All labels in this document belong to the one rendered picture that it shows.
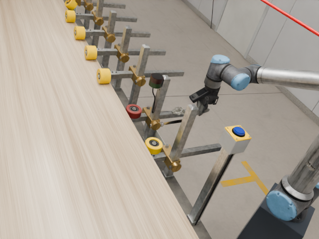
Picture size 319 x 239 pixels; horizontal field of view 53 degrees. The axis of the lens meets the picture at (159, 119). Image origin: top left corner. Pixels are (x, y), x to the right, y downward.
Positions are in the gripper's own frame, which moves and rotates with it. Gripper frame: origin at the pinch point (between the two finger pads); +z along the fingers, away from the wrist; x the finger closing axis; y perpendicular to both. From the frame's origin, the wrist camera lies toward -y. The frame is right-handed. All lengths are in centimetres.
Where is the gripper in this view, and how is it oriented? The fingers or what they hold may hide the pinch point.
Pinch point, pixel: (198, 114)
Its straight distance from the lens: 184.0
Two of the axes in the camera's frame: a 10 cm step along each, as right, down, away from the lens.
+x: -4.1, -6.3, 6.6
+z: -2.0, 7.7, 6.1
